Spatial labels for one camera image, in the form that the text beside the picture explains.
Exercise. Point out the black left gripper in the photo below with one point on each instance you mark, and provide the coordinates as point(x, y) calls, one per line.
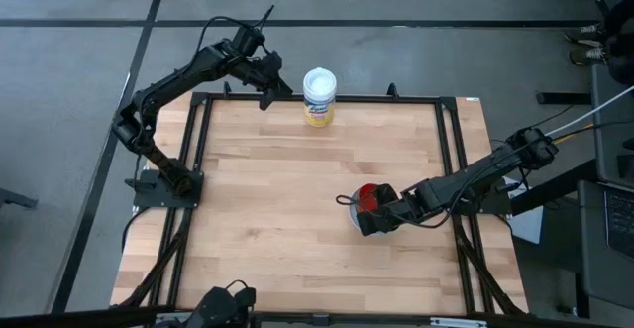
point(262, 70)

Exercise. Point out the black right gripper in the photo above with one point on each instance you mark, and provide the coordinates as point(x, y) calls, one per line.
point(386, 214)

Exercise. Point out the red plastic bowl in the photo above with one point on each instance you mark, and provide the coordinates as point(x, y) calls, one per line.
point(367, 196)

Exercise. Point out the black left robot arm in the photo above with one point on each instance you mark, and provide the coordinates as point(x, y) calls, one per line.
point(163, 90)

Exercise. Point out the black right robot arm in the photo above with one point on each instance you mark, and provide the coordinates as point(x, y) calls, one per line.
point(485, 169)

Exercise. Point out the white yellow wipes canister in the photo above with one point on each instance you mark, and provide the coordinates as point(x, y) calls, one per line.
point(319, 95)

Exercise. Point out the white paper sheet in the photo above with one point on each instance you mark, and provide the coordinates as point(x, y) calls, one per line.
point(529, 224)

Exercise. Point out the black floor bar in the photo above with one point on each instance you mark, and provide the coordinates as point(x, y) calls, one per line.
point(563, 98)

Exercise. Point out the grey side desk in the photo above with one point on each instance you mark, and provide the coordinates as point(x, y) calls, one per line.
point(606, 219)

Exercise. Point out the person's shoe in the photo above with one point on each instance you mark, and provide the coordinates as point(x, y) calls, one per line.
point(584, 33)
point(588, 55)

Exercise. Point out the grey stand foot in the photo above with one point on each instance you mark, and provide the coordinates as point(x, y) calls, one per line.
point(15, 199)

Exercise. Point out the person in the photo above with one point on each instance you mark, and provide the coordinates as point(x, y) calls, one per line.
point(621, 35)

